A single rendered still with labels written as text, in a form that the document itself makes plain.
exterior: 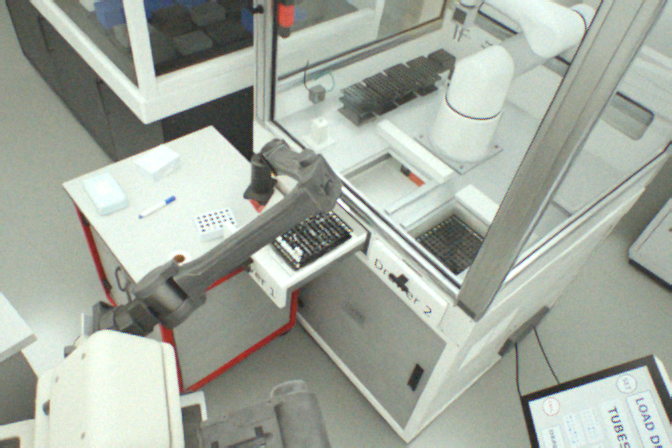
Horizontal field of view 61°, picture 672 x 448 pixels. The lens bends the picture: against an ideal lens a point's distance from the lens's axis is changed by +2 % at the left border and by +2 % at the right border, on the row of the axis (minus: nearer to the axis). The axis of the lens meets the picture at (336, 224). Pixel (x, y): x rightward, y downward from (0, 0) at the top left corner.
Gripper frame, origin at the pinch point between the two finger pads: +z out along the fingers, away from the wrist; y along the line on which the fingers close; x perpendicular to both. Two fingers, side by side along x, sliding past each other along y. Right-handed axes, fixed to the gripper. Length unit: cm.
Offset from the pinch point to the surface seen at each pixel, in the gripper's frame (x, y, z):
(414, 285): -50, -4, 5
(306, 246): -15.9, 0.2, 9.4
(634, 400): -98, -32, -20
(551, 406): -86, -32, -6
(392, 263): -42.2, 1.1, 4.5
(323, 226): -17.9, 9.8, 8.9
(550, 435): -87, -38, -5
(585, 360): -138, 60, 93
